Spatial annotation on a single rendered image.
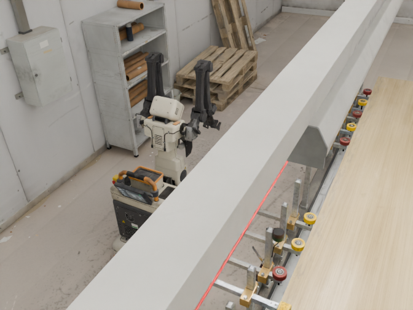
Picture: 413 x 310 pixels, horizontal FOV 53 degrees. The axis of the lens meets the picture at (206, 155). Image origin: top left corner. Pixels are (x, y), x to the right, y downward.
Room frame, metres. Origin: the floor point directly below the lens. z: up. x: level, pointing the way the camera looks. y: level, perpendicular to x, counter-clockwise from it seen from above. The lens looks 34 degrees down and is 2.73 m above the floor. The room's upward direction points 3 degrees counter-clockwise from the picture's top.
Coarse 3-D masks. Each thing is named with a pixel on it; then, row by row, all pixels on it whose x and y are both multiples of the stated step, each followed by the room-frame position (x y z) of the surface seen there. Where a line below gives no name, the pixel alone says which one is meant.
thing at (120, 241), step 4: (120, 236) 2.45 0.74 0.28; (116, 240) 2.40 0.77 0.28; (120, 240) 2.40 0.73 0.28; (124, 240) 2.40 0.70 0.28; (112, 244) 2.39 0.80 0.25; (116, 244) 2.37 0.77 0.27; (120, 244) 2.37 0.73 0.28; (124, 244) 2.36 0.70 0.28; (116, 248) 2.36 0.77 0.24; (120, 248) 2.34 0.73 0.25; (116, 252) 2.36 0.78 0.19
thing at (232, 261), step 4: (224, 260) 1.65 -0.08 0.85; (228, 260) 1.64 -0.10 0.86; (232, 260) 1.63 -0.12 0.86; (236, 260) 1.63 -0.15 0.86; (240, 260) 1.63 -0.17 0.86; (232, 264) 1.62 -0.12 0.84; (236, 264) 1.61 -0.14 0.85; (240, 264) 1.60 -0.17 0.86; (244, 264) 1.60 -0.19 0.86; (248, 264) 1.60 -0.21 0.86; (252, 264) 1.60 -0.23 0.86; (244, 268) 1.59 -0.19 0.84; (256, 268) 1.57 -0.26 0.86; (260, 268) 1.57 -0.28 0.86; (256, 272) 1.55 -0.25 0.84; (268, 276) 1.52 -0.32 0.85; (272, 276) 1.51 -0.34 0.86; (276, 280) 1.49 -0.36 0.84
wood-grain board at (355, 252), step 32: (384, 96) 3.54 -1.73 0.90; (384, 128) 2.96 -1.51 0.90; (352, 160) 2.52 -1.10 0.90; (384, 160) 2.50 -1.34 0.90; (352, 192) 2.15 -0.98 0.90; (384, 192) 2.13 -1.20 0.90; (320, 224) 1.86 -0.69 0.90; (352, 224) 1.85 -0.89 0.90; (384, 224) 1.83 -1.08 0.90; (320, 256) 1.60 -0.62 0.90; (352, 256) 1.59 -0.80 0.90; (384, 256) 1.58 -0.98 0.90; (288, 288) 1.39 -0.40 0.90; (320, 288) 1.38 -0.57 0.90; (352, 288) 1.37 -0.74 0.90; (384, 288) 1.36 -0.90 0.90
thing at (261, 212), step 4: (260, 212) 2.07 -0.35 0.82; (264, 212) 2.07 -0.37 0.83; (268, 212) 2.06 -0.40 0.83; (264, 216) 2.06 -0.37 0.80; (268, 216) 2.05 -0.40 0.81; (272, 216) 2.03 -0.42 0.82; (276, 216) 2.02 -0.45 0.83; (296, 224) 1.95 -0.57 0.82; (300, 224) 1.94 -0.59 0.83; (304, 224) 1.94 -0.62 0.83; (308, 224) 1.94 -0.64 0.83; (304, 228) 1.92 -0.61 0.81; (308, 228) 1.91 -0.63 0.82
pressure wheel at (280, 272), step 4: (276, 268) 1.52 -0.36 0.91; (280, 268) 1.52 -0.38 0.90; (284, 268) 1.52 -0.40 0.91; (272, 272) 1.50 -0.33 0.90; (276, 272) 1.50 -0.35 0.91; (280, 272) 1.49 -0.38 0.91; (284, 272) 1.49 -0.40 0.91; (276, 276) 1.47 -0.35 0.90; (280, 276) 1.47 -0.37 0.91; (284, 276) 1.47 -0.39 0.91; (280, 280) 1.46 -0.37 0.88
